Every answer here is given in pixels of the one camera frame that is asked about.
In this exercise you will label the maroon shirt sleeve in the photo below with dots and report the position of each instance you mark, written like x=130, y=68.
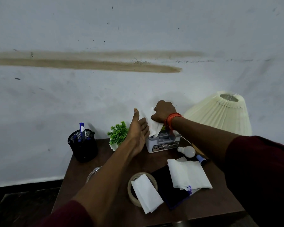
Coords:
x=68, y=216
x=262, y=177

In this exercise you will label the person's left hand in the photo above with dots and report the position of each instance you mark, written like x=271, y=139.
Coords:
x=135, y=137

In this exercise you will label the person's left thumb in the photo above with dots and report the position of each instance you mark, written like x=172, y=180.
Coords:
x=136, y=115

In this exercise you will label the small folded white tissue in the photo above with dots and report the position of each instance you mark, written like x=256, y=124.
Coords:
x=146, y=194

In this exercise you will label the dark blue notebook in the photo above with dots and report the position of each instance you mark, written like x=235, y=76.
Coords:
x=169, y=189

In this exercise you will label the white light bulb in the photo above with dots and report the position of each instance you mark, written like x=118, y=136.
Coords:
x=187, y=151

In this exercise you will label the clear tape roll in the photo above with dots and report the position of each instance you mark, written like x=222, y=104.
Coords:
x=131, y=189

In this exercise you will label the person's right forearm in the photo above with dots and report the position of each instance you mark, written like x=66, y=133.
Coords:
x=203, y=137

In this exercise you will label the cream pleated lamp shade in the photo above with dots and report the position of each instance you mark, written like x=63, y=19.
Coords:
x=220, y=115

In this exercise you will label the orange thread wristband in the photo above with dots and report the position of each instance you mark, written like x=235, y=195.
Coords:
x=170, y=120

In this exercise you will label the large white tissue sheet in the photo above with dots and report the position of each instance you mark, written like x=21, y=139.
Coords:
x=188, y=173

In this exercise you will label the white wet wipe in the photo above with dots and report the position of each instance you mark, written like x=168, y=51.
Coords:
x=154, y=128

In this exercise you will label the person's left forearm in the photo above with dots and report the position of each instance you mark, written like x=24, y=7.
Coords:
x=108, y=184

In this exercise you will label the person's right hand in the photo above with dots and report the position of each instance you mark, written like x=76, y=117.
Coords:
x=163, y=111

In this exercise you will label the green plant in white pot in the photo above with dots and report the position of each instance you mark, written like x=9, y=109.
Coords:
x=118, y=134

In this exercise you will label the blue and white pen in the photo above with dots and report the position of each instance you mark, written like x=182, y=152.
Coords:
x=82, y=131

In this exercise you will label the black mesh pen holder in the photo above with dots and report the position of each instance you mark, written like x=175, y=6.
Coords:
x=83, y=147

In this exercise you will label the blue capped marker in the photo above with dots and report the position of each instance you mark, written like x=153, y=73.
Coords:
x=201, y=159

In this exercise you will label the white wipes dispenser box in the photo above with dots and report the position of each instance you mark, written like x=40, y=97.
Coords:
x=163, y=143

